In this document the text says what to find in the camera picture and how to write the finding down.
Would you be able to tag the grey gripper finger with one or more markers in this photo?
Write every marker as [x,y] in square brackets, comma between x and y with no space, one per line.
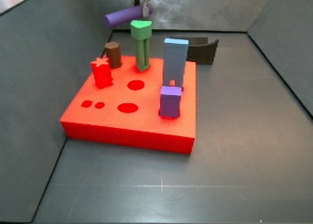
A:
[146,8]

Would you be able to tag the purple cylinder peg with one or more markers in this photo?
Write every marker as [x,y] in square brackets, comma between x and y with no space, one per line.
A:
[123,16]

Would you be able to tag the red foam peg board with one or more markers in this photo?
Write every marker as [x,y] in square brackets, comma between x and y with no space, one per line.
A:
[121,114]

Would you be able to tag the green tall peg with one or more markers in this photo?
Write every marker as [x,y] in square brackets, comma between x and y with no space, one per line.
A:
[141,33]

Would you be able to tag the brown hexagonal peg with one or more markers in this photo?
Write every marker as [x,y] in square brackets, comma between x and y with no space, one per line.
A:
[113,51]

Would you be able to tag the blue-grey tall rectangular peg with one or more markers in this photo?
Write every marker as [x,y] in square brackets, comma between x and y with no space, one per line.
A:
[174,60]

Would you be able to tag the black curved cradle stand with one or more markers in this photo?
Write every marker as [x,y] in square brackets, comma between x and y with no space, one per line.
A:
[201,50]

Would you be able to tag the red star peg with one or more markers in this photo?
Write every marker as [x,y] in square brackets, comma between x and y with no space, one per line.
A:
[102,73]

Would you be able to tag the purple short square peg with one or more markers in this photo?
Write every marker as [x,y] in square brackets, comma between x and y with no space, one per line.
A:
[170,100]

